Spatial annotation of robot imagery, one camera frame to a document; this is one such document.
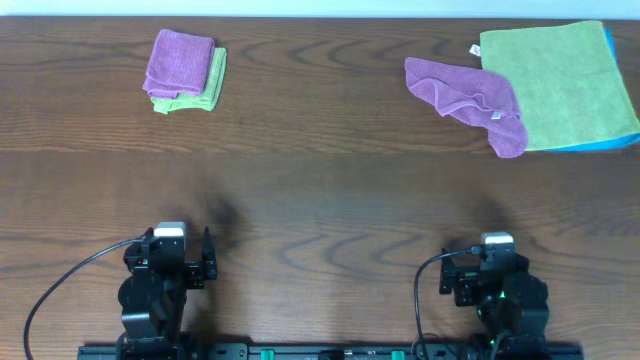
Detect black cable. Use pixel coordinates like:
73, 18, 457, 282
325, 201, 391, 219
412, 244, 484, 360
23, 237, 146, 360

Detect flat green cloth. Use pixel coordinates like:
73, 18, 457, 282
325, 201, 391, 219
480, 20, 639, 152

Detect right black cable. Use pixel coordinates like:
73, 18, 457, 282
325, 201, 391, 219
412, 244, 484, 360

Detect left black cable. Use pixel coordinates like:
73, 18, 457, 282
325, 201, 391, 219
23, 237, 146, 360

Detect purple microfiber cloth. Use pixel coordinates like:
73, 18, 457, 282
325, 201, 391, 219
404, 57, 528, 158

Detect flat blue cloth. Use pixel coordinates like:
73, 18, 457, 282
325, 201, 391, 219
549, 27, 639, 153

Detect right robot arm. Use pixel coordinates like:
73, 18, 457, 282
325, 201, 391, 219
439, 243, 551, 359

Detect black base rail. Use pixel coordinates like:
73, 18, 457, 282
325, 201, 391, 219
77, 343, 585, 360

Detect folded purple cloth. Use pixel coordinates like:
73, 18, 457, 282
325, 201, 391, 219
143, 29, 215, 99

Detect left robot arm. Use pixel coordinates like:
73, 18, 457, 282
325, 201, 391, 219
115, 222, 218, 360

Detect folded green cloth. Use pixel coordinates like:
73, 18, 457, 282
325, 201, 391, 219
151, 48, 227, 114

